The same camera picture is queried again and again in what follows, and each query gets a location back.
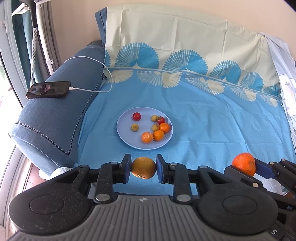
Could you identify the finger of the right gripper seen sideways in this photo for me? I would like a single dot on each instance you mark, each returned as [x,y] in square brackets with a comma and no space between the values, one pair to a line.
[238,175]

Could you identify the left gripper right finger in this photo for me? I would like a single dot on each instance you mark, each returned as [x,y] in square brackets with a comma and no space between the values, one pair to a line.
[176,175]

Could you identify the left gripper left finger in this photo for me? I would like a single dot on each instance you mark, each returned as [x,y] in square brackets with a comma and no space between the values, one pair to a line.
[109,174]

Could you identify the small orange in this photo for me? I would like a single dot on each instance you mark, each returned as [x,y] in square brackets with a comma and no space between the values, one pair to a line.
[158,135]
[245,162]
[165,127]

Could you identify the brown longan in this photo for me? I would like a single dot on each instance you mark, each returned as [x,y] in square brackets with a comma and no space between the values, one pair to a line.
[143,167]

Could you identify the orange fruit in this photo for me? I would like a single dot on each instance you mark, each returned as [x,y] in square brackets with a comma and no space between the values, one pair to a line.
[147,137]

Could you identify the red cherry tomato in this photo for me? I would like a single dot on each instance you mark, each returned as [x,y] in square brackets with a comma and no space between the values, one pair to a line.
[160,120]
[136,116]

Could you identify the light blue plate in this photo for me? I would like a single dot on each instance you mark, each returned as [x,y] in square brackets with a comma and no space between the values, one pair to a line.
[133,139]

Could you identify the small orange on plate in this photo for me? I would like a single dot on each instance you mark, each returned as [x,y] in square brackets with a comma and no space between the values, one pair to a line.
[158,135]

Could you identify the longan on plate right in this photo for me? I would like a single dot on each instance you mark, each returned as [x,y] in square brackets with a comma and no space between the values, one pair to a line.
[155,127]

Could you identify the longan on plate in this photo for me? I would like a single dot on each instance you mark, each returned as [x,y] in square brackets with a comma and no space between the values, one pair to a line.
[155,127]
[134,127]
[154,118]

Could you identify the longan on plate left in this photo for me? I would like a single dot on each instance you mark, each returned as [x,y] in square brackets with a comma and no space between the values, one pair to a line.
[134,127]

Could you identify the longan on plate top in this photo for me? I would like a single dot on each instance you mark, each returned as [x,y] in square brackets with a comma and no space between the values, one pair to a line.
[154,118]

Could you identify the blue sofa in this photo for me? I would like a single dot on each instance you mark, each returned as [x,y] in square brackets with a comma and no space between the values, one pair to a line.
[47,129]

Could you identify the black smartphone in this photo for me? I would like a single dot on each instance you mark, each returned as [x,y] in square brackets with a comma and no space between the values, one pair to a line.
[48,89]

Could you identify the blue patterned sheet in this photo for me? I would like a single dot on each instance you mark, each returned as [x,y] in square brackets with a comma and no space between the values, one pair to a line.
[215,80]

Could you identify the white window frame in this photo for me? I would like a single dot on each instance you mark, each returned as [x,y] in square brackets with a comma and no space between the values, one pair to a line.
[10,55]

